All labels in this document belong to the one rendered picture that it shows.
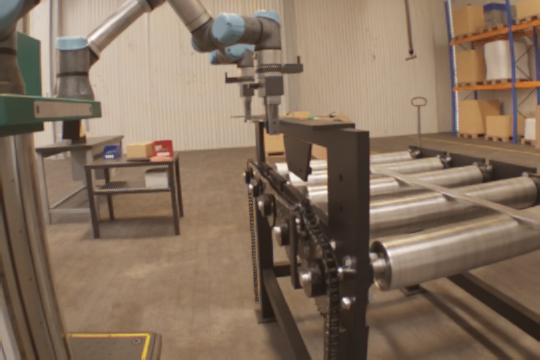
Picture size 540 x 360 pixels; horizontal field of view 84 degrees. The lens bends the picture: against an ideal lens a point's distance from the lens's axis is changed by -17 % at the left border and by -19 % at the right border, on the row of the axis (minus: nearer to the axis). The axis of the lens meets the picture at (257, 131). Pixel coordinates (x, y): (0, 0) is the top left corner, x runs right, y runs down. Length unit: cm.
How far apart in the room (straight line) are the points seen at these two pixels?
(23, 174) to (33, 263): 30
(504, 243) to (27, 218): 133
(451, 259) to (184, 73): 1082
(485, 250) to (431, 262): 15
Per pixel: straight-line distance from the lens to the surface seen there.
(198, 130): 1126
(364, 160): 63
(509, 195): 136
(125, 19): 144
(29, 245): 129
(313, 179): 158
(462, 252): 85
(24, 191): 123
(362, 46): 1257
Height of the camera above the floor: 121
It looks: 4 degrees down
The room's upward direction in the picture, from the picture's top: 3 degrees counter-clockwise
